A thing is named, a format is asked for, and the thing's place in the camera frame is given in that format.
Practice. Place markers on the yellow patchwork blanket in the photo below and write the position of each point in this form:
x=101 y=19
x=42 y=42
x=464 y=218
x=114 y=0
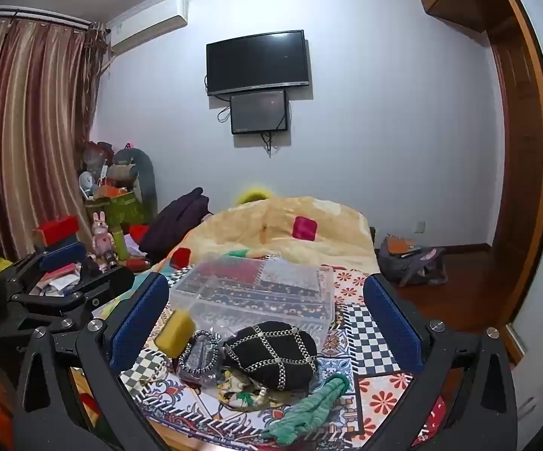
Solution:
x=262 y=225

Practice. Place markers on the grey beaded pouch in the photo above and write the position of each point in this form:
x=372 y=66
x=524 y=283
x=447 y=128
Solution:
x=198 y=357

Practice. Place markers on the red cloth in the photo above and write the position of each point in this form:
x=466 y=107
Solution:
x=137 y=231

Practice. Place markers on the floral fabric scrunchie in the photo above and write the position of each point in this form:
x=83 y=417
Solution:
x=238 y=392

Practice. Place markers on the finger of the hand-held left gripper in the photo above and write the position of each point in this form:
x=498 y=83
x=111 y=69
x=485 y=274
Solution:
x=62 y=252
x=107 y=282

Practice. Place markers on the white wall socket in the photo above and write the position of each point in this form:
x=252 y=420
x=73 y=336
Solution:
x=420 y=226

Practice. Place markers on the patterned tile-print tablecloth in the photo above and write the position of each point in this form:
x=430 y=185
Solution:
x=374 y=385

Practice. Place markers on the black wall television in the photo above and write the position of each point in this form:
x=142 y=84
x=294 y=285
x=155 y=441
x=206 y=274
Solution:
x=257 y=61

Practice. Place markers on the red box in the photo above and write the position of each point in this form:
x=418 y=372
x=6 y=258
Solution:
x=57 y=230

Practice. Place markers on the small black wall monitor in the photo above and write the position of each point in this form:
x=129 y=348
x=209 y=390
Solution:
x=258 y=112

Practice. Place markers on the green bottle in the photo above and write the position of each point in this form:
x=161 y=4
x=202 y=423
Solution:
x=122 y=244

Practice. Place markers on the green storage box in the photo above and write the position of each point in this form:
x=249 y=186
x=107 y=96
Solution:
x=121 y=209

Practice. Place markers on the clear plastic bag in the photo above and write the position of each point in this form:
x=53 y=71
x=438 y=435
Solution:
x=95 y=156

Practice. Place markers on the yellow-green round cushion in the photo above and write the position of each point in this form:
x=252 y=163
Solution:
x=252 y=193

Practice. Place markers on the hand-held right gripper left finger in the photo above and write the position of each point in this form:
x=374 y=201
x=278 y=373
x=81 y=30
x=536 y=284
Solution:
x=140 y=324

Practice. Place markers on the white curtain rail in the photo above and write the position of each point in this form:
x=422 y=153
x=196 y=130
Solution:
x=36 y=13

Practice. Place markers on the small white fan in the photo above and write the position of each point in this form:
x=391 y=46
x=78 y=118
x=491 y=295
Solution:
x=86 y=181

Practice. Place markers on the striped red-beige curtain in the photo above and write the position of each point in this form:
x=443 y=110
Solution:
x=27 y=127

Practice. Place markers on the white air conditioner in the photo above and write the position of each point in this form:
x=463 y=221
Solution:
x=149 y=28

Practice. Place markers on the grey backpack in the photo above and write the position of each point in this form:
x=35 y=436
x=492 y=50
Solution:
x=412 y=265

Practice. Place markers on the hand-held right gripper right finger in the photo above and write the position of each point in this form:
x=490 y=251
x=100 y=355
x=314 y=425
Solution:
x=393 y=324

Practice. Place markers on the dark purple clothing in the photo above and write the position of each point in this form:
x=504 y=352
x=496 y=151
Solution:
x=177 y=221

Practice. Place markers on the grey plush shark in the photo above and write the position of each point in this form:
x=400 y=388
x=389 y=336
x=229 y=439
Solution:
x=144 y=178

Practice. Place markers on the clear plastic storage box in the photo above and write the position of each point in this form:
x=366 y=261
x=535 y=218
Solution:
x=271 y=291

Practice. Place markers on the wooden door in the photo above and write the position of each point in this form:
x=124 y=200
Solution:
x=515 y=150

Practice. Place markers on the pink bunny plush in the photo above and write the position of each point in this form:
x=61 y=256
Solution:
x=102 y=239

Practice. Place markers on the orange notebook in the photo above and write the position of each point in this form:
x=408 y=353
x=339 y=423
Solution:
x=399 y=245

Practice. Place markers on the yellow sponge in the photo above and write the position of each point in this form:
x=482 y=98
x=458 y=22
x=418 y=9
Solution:
x=175 y=333

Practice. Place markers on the red can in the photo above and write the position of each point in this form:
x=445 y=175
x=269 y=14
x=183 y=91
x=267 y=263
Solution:
x=137 y=263

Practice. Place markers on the green scrunchie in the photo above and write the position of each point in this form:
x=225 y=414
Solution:
x=309 y=408

